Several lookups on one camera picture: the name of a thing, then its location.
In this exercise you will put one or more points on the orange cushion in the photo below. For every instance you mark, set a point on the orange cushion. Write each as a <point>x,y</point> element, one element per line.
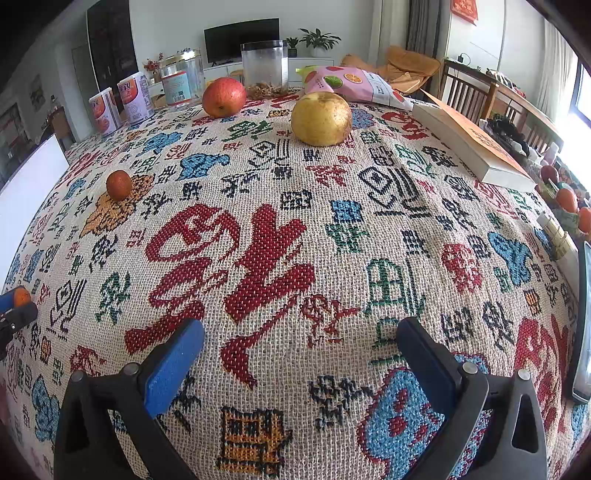
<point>411,64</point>

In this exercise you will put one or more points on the printed woven tablecloth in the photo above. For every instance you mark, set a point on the printed woven tablecloth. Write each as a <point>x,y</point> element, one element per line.
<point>323,258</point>

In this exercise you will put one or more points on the black bag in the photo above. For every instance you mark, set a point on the black bag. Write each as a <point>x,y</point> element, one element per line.
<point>508,131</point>

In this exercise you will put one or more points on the clear container black lid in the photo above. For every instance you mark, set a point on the clear container black lid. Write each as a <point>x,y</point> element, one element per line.
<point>264,64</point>

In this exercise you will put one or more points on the white striped box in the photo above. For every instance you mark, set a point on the white striped box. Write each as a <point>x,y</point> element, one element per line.
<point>558,236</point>

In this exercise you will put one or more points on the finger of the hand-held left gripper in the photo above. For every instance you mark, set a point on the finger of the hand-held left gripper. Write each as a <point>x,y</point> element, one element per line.
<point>23,316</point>
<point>7,301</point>

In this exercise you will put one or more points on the small red apple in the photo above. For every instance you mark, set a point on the small red apple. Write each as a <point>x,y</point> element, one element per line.
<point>549,174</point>

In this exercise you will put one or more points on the thick book orange cover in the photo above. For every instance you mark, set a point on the thick book orange cover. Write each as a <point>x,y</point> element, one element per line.
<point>475,138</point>

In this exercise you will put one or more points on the white and pink can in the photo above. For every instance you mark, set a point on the white and pink can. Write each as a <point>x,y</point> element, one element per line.
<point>134,98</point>
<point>104,113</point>

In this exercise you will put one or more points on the red wall hanging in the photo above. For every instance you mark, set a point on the red wall hanging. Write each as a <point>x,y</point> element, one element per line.
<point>464,10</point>

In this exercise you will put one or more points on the grey curtain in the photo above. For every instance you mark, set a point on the grey curtain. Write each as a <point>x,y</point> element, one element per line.
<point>422,25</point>

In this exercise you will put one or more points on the black television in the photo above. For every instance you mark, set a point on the black television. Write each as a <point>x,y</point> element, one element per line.
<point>242,39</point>

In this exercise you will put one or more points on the black cabinet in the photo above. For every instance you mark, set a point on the black cabinet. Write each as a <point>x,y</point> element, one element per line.
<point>111,41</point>

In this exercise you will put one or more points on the small reddish-brown fruit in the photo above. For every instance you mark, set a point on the small reddish-brown fruit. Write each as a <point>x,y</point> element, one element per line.
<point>119,185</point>

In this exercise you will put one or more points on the green potted plant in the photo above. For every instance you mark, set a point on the green potted plant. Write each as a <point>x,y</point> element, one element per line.
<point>318,40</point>

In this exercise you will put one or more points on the pink snack bag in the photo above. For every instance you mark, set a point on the pink snack bag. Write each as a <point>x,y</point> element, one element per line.
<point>360,85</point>

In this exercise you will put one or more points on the white board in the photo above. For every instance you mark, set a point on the white board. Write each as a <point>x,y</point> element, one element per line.
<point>27,198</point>

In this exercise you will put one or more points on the white television cabinet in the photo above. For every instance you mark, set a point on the white television cabinet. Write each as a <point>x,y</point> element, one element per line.
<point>323,61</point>

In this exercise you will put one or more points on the wall picture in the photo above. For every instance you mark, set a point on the wall picture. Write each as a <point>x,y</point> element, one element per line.
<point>37,92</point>

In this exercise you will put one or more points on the orange mandarin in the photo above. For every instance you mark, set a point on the orange mandarin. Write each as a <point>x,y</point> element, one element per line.
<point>22,297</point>

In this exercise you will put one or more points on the large yellow pear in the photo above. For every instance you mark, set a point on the large yellow pear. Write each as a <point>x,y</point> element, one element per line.
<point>321,119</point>

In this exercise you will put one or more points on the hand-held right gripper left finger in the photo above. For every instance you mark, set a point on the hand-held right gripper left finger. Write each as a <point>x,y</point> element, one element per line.
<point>173,369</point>

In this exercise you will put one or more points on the tall clear jar gold lid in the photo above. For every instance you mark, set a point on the tall clear jar gold lid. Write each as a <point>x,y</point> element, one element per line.
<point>196,74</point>

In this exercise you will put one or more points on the wooden chair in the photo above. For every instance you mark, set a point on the wooden chair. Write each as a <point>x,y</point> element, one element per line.
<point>468,90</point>
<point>535,120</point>

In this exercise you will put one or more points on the red berry bouquet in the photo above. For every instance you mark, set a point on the red berry bouquet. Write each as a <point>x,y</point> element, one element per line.
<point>152,63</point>

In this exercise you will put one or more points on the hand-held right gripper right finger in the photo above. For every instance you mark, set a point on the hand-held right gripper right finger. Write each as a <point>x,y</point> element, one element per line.
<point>429,364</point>

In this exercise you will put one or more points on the orange fruit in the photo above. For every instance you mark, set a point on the orange fruit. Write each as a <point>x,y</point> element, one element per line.
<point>567,200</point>

